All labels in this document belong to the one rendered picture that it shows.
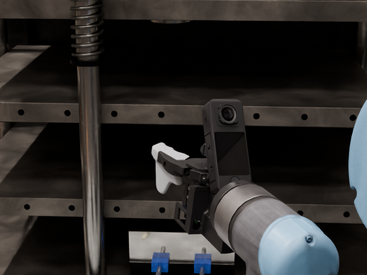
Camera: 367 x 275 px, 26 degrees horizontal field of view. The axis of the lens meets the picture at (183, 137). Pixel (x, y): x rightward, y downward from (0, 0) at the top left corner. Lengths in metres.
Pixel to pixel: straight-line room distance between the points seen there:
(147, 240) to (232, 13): 0.61
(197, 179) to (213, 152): 0.04
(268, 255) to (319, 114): 1.17
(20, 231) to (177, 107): 0.80
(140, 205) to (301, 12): 0.62
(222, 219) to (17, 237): 1.64
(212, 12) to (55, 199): 0.62
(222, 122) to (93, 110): 0.99
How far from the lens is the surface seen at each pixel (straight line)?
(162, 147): 1.04
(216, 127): 0.93
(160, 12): 1.91
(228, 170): 0.93
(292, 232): 0.78
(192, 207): 0.95
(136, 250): 2.05
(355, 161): 0.55
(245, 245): 0.82
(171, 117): 1.93
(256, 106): 1.92
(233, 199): 0.87
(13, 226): 2.54
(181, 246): 2.04
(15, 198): 2.07
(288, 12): 1.90
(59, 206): 2.05
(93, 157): 1.94
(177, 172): 0.97
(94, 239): 2.02
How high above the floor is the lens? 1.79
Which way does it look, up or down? 17 degrees down
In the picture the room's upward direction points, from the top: straight up
